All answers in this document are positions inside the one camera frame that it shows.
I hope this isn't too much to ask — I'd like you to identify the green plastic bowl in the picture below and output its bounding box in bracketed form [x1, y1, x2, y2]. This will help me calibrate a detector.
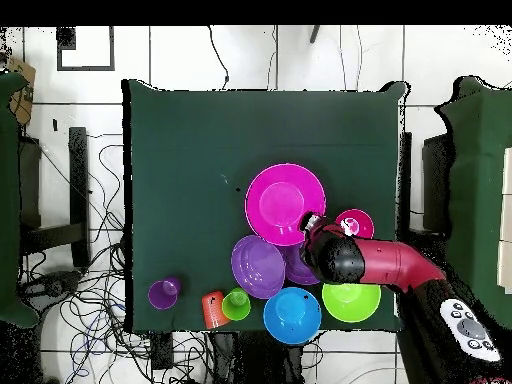
[321, 282, 382, 324]

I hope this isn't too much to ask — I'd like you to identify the red plastic bowl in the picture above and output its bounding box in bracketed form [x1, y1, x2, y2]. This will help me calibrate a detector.
[334, 208, 376, 240]

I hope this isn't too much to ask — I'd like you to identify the black power strip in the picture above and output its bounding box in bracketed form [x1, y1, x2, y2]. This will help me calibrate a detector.
[150, 331, 174, 371]

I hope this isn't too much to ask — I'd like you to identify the purple plastic bowl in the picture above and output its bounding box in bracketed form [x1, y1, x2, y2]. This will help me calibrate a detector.
[230, 234, 287, 300]
[279, 242, 321, 286]

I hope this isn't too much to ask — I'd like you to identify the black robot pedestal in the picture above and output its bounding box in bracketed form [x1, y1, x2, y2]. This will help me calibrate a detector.
[207, 330, 321, 384]

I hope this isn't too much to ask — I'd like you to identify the pink plastic bowl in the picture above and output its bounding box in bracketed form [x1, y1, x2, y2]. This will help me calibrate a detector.
[244, 162, 328, 247]

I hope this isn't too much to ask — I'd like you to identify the dark green tablecloth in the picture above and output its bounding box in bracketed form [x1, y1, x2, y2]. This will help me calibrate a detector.
[121, 78, 409, 334]

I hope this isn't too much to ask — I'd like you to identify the green cloth covered table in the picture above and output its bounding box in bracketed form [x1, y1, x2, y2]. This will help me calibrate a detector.
[0, 71, 41, 329]
[435, 75, 512, 329]

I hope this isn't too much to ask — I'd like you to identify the black cable tangle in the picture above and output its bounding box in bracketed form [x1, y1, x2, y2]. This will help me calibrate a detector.
[19, 133, 217, 384]

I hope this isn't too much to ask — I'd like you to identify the black box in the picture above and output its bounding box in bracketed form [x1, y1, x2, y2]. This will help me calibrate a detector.
[421, 133, 453, 235]

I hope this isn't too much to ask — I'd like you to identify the dark pedestal leg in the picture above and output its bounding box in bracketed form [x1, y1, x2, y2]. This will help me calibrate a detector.
[21, 269, 83, 299]

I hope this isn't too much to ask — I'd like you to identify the black metal stand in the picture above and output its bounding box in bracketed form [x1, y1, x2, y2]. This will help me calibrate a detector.
[19, 126, 91, 268]

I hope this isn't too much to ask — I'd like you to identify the blue cable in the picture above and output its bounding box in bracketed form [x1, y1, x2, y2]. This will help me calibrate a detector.
[69, 303, 125, 379]

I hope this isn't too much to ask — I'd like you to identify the black floor cable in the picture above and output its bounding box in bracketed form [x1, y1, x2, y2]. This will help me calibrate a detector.
[206, 26, 231, 91]

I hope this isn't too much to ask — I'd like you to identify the orange plastic cup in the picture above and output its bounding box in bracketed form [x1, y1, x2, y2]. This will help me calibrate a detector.
[201, 290, 231, 330]

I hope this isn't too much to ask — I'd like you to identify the black cabinet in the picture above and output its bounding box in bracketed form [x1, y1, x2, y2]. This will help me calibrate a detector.
[17, 135, 42, 229]

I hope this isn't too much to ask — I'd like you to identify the black upright bar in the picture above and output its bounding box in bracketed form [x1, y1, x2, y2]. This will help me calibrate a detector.
[397, 131, 413, 241]

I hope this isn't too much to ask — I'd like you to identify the black square floor frame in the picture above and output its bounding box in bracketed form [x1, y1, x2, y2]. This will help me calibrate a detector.
[55, 26, 116, 72]

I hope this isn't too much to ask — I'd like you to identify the brown cardboard box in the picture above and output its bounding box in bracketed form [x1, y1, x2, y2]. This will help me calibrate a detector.
[7, 57, 37, 126]

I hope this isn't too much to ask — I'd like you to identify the blue deep plastic bowl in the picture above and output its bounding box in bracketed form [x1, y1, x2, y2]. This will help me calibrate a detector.
[262, 286, 323, 346]

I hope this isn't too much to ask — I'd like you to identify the purple plastic cup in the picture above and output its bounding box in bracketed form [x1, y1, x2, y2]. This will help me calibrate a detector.
[147, 276, 182, 311]

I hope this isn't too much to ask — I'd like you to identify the green plastic cup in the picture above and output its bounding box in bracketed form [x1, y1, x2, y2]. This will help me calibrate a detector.
[221, 287, 252, 322]

